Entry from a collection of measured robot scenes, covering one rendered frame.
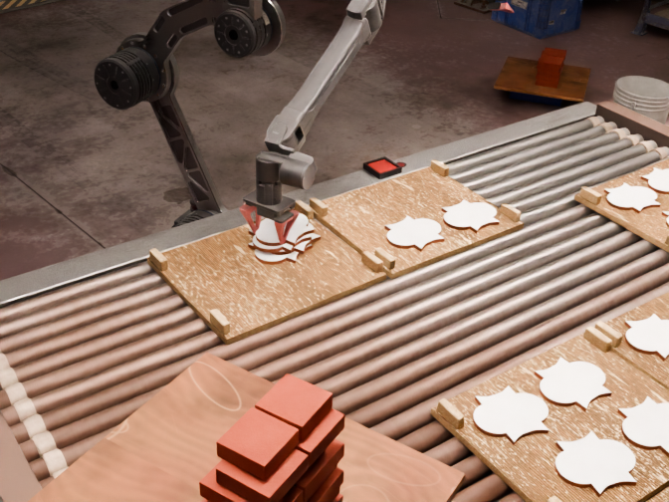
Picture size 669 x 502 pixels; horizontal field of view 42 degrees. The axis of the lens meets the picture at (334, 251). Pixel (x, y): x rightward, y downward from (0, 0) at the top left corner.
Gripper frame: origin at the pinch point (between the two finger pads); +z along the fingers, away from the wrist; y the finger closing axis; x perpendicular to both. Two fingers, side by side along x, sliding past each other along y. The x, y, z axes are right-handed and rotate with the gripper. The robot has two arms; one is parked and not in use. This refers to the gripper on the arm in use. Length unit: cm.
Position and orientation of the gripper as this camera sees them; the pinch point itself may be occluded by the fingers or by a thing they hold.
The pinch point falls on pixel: (269, 234)
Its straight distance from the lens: 198.2
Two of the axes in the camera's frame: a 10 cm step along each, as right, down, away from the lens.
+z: -0.4, 8.5, 5.3
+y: 8.3, 3.2, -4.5
